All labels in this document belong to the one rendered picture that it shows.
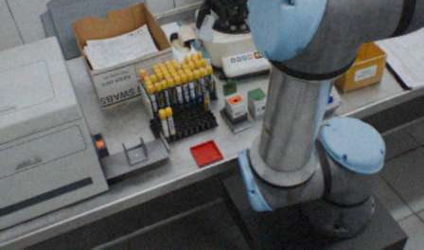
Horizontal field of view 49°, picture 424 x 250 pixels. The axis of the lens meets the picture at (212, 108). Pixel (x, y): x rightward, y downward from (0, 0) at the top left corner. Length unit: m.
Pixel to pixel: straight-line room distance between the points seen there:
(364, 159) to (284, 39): 0.41
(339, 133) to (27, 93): 0.63
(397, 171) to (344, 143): 1.56
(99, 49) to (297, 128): 0.98
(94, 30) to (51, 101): 0.61
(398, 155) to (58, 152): 1.79
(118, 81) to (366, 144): 0.75
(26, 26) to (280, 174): 1.06
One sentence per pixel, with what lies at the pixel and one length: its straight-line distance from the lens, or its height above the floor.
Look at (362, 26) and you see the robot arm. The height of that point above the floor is 1.51.
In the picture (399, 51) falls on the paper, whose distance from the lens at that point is 1.56.
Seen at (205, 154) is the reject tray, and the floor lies 0.88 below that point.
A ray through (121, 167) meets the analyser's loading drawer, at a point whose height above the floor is 0.91.
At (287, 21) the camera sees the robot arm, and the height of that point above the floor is 1.53.
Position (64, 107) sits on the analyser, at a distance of 0.98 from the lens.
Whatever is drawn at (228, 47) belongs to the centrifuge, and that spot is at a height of 0.97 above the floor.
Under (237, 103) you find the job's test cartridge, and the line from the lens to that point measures 1.23.
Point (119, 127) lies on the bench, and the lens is 1.33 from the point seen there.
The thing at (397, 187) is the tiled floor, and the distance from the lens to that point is 2.33.
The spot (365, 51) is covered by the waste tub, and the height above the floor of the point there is 0.93.
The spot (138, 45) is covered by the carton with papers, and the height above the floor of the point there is 0.94.
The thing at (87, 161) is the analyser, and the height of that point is 1.00.
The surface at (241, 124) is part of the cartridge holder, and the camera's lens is 1.26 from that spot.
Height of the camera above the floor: 1.78
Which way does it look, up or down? 43 degrees down
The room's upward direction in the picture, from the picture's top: 5 degrees counter-clockwise
